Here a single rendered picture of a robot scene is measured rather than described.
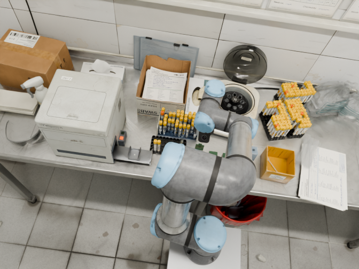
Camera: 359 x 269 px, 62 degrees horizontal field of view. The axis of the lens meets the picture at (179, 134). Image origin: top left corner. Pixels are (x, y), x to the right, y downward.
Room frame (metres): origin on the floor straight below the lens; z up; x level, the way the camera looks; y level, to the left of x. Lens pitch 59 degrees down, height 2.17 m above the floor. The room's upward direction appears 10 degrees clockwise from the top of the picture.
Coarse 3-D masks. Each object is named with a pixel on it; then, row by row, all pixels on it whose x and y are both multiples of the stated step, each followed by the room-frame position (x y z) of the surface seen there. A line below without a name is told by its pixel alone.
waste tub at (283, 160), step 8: (264, 152) 0.71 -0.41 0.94; (272, 152) 0.72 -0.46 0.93; (280, 152) 0.72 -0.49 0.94; (288, 152) 0.72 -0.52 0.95; (264, 160) 0.66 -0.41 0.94; (272, 160) 0.70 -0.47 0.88; (280, 160) 0.71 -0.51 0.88; (288, 160) 0.70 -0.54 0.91; (264, 168) 0.62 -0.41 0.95; (272, 168) 0.66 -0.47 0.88; (280, 168) 0.66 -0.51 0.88; (288, 168) 0.66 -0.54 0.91; (264, 176) 0.59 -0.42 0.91; (272, 176) 0.59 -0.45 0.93; (280, 176) 0.59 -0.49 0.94; (288, 176) 0.59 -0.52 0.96
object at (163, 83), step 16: (144, 64) 1.06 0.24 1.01; (160, 64) 1.12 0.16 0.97; (176, 64) 1.12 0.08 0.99; (144, 80) 1.04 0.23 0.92; (160, 80) 1.04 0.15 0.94; (176, 80) 1.06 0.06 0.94; (144, 96) 0.92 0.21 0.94; (160, 96) 0.93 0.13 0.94; (176, 96) 0.95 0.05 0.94; (144, 112) 0.84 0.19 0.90; (176, 112) 0.85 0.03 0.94
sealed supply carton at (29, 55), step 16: (16, 32) 1.09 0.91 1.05; (0, 48) 0.97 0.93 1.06; (16, 48) 0.98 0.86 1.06; (32, 48) 1.00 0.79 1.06; (48, 48) 1.02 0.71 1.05; (64, 48) 1.06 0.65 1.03; (0, 64) 0.88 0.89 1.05; (16, 64) 0.89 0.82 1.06; (32, 64) 0.90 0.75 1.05; (48, 64) 0.92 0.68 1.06; (64, 64) 1.01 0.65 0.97; (0, 80) 0.88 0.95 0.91; (16, 80) 0.87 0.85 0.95; (48, 80) 0.86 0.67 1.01
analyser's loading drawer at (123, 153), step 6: (114, 150) 0.60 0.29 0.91; (120, 150) 0.60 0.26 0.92; (126, 150) 0.61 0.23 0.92; (132, 150) 0.61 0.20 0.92; (138, 150) 0.62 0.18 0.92; (144, 150) 0.62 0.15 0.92; (114, 156) 0.57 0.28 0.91; (120, 156) 0.57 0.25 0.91; (126, 156) 0.57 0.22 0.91; (132, 156) 0.58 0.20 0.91; (138, 156) 0.57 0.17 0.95; (144, 156) 0.59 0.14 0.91; (150, 156) 0.59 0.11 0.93; (144, 162) 0.56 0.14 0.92; (150, 162) 0.56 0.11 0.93
